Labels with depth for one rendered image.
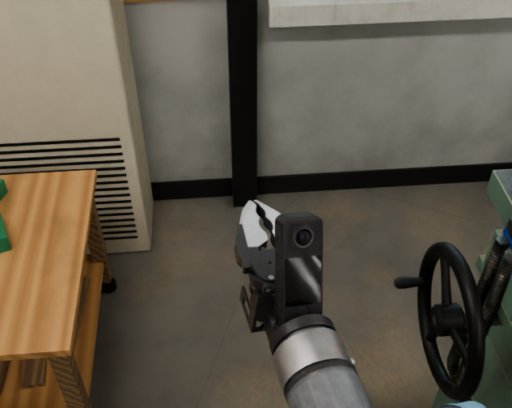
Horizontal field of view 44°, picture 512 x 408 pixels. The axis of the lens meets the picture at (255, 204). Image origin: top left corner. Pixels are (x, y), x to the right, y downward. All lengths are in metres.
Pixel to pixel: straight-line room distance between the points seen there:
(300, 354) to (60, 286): 1.13
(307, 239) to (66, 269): 1.14
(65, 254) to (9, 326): 0.25
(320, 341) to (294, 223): 0.12
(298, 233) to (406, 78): 1.82
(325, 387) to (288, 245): 0.14
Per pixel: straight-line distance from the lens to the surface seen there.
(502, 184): 1.42
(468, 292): 1.12
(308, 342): 0.63
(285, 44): 2.25
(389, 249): 2.47
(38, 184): 1.99
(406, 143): 2.61
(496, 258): 1.20
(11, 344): 1.61
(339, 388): 0.61
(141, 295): 2.31
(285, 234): 0.64
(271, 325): 0.72
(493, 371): 1.54
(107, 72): 1.95
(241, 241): 0.72
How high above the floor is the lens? 1.77
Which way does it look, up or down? 43 degrees down
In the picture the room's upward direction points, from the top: straight up
